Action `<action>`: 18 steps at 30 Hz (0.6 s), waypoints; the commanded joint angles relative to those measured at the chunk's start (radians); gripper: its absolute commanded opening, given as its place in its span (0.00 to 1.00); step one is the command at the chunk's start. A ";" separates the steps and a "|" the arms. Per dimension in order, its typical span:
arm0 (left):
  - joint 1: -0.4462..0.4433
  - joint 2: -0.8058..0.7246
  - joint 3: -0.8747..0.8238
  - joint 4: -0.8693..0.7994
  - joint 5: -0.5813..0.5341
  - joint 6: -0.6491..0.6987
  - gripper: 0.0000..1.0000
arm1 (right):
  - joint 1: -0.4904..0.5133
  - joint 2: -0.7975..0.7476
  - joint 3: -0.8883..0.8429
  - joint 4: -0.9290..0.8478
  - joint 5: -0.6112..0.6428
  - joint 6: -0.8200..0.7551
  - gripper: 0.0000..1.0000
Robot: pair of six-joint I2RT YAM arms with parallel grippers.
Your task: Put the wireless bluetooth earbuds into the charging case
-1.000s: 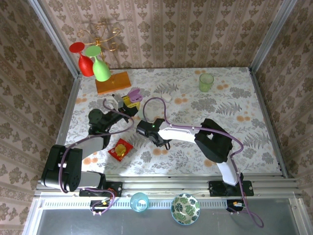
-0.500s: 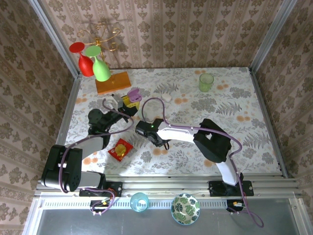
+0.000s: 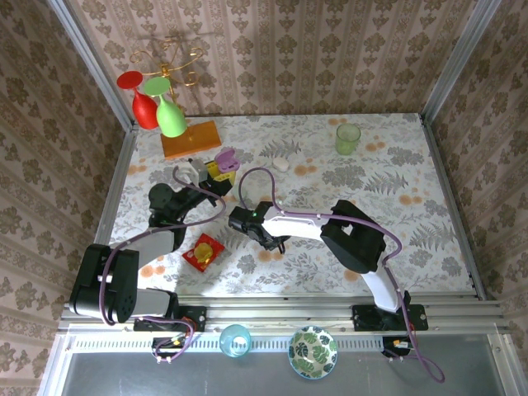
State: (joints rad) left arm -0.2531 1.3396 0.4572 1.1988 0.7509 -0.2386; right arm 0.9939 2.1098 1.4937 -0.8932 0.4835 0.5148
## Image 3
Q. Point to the gold rack with orange base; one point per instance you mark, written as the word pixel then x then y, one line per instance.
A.
pixel 198 138

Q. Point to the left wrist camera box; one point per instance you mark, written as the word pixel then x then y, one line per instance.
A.
pixel 198 169

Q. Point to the aluminium frame post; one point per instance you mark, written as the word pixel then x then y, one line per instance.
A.
pixel 459 62
pixel 94 62

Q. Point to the white earbud charging case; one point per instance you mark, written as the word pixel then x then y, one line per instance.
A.
pixel 281 163

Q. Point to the left robot arm black grey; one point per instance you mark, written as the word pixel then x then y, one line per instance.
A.
pixel 103 284

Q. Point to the red wine glass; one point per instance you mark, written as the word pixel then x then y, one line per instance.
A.
pixel 144 109

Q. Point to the red packet with yellow ornament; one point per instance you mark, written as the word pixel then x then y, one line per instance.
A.
pixel 204 252

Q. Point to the green translucent cup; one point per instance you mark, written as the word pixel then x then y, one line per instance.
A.
pixel 347 142

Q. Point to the aluminium side rail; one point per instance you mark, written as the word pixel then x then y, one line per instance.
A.
pixel 440 165
pixel 120 165

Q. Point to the long aluminium base rail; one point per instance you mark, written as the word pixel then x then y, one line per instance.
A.
pixel 268 313

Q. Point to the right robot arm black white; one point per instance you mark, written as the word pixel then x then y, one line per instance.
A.
pixel 354 239

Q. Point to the green wine glass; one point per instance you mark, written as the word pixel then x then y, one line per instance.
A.
pixel 170 119

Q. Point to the floral patterned table cover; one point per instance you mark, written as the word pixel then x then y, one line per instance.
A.
pixel 288 280

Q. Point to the blue translucent cup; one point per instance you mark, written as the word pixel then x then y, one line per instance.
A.
pixel 235 342

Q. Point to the leaf pattern bowl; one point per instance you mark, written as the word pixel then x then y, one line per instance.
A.
pixel 312 352

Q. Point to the purple earbud charging case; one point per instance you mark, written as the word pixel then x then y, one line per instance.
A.
pixel 229 163

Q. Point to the grey metal shelf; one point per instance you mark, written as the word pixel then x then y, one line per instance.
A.
pixel 185 379

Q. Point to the black connector bracket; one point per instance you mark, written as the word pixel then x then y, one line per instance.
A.
pixel 165 344
pixel 389 344

